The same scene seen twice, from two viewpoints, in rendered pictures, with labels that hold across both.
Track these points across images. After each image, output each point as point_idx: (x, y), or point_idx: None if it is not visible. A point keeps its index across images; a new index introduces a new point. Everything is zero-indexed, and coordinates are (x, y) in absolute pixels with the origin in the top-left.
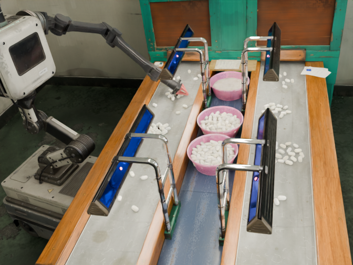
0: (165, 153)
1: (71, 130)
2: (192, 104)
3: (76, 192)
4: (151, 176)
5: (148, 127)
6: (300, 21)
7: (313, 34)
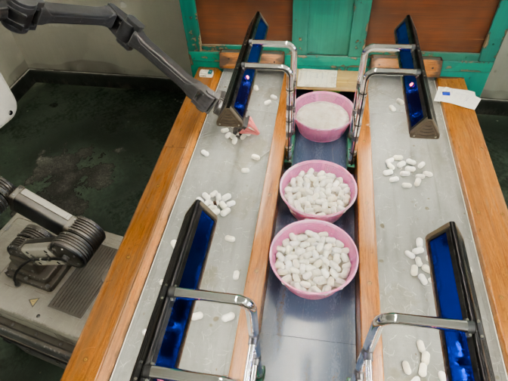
0: (249, 323)
1: (59, 210)
2: (267, 153)
3: (78, 305)
4: (209, 312)
5: (208, 252)
6: (442, 12)
7: (457, 35)
